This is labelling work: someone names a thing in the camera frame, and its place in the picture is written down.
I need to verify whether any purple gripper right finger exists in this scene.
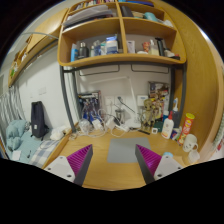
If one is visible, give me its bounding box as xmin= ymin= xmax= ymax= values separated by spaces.
xmin=135 ymin=145 xmax=182 ymax=184

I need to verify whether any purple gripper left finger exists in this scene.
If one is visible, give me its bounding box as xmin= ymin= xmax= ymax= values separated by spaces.
xmin=45 ymin=145 xmax=93 ymax=186

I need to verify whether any grey mouse pad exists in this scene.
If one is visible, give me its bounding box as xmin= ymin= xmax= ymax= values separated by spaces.
xmin=107 ymin=137 xmax=150 ymax=163

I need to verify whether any plaid bed blanket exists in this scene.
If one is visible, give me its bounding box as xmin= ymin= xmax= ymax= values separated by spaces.
xmin=29 ymin=140 xmax=58 ymax=168

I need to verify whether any clear plastic cup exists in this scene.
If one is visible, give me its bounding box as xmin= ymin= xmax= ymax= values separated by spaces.
xmin=188 ymin=150 xmax=200 ymax=164

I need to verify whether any white mug with face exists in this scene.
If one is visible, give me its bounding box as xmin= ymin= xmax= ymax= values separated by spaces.
xmin=183 ymin=134 xmax=198 ymax=152

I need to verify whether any white lotion bottle red cap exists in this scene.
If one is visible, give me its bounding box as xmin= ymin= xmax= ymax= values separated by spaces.
xmin=161 ymin=112 xmax=174 ymax=139

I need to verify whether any white desk lamp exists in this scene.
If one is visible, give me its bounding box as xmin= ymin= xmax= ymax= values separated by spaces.
xmin=91 ymin=76 xmax=140 ymax=128

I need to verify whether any Groot figurine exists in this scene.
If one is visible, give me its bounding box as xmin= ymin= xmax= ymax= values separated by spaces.
xmin=140 ymin=98 xmax=157 ymax=132

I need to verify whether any yellow red chips can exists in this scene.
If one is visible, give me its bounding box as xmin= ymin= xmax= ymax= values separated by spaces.
xmin=178 ymin=113 xmax=195 ymax=145

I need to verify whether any black backpack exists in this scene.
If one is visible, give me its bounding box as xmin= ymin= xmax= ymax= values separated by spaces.
xmin=31 ymin=101 xmax=49 ymax=139

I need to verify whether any white power strip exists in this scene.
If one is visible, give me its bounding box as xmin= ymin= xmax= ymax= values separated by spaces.
xmin=106 ymin=117 xmax=129 ymax=132

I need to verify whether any blue robot model figure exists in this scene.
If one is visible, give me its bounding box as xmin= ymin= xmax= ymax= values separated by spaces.
xmin=78 ymin=90 xmax=101 ymax=123

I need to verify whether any teal pillow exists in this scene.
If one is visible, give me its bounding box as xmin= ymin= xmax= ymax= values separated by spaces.
xmin=6 ymin=120 xmax=30 ymax=151

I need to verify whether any black bottle on shelf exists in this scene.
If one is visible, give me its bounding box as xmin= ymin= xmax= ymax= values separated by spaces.
xmin=78 ymin=42 xmax=89 ymax=59

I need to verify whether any white blue box on shelf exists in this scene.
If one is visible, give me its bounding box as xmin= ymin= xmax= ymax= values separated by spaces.
xmin=106 ymin=36 xmax=118 ymax=54

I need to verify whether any wooden shelf unit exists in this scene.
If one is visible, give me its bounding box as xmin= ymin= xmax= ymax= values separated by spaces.
xmin=57 ymin=0 xmax=186 ymax=68

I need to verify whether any stack of papers on shelf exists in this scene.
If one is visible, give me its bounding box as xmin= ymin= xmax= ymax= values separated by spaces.
xmin=63 ymin=7 xmax=113 ymax=27

